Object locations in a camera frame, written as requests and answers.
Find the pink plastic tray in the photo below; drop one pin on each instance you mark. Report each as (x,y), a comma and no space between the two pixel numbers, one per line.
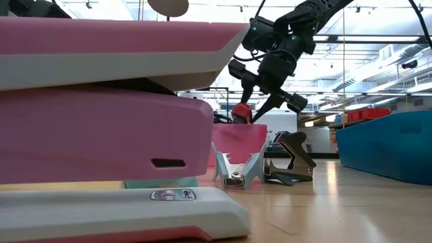
(236,141)

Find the yellow plastic tray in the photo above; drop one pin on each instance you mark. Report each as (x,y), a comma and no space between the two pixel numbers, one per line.
(50,186)

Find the blue plastic tray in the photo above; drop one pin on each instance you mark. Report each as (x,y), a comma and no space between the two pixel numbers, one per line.
(388,148)

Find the black dome camera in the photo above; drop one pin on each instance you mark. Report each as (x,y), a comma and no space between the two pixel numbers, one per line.
(410,64)

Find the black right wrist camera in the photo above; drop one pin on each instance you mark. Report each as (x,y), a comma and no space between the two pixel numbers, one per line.
(258,33)

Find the light blue staple remover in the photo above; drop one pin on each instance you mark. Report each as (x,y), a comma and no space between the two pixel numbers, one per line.
(251,168)

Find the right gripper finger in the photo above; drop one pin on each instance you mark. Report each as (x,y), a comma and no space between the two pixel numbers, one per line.
(247,87)
(268,106)

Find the black staple remover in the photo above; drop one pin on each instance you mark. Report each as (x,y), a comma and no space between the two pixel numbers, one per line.
(297,152)

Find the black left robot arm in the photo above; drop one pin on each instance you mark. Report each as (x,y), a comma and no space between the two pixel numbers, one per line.
(40,10)

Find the red storage bins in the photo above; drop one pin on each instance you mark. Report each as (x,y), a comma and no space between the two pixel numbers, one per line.
(371,114)

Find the small black curved object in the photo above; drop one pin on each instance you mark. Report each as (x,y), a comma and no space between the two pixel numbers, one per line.
(222,119)

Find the pink and white stapler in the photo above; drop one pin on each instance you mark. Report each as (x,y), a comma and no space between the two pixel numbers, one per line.
(101,135)

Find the red stapler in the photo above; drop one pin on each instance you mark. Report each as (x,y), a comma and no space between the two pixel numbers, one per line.
(242,113)

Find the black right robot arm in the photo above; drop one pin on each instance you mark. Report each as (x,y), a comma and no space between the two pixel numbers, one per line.
(314,13)

